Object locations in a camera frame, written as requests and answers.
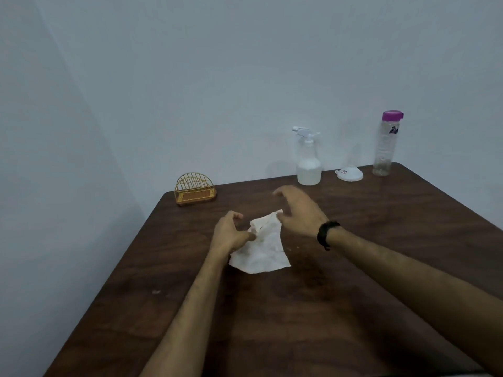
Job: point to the person's right hand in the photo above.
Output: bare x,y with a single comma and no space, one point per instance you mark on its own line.
302,215

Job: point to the person's left hand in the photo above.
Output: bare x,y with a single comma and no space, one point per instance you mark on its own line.
228,235

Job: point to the white spray bottle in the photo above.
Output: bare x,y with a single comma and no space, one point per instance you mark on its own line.
309,168

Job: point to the white plastic funnel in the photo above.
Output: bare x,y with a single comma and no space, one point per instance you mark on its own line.
349,174

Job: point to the white trigger sprayer head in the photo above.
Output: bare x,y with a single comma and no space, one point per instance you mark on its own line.
304,132

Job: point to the clear water bottle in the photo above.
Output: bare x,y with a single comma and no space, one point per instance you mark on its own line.
383,149

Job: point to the purple bottle cap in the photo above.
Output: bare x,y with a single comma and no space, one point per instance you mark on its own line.
392,115

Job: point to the person's right forearm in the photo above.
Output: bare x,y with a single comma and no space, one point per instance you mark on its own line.
420,278

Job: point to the person's left forearm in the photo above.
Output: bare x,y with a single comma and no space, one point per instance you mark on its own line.
188,318

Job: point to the black wristband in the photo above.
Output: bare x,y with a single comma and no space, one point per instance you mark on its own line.
323,233

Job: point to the dark wooden table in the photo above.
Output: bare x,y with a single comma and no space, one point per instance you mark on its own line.
353,302

